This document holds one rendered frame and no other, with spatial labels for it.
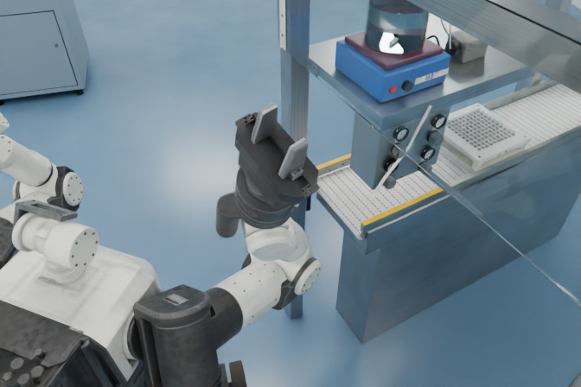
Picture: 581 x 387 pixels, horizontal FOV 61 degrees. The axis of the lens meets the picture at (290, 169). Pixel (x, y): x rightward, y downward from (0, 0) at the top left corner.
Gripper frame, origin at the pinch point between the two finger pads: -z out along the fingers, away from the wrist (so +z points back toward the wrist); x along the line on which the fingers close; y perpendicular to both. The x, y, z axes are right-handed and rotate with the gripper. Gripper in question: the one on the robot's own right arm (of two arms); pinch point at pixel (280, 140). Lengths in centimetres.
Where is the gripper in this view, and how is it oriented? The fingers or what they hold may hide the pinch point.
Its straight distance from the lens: 55.2
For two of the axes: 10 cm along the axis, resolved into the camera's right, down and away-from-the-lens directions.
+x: -6.1, -7.4, 2.7
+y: 7.8, -5.0, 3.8
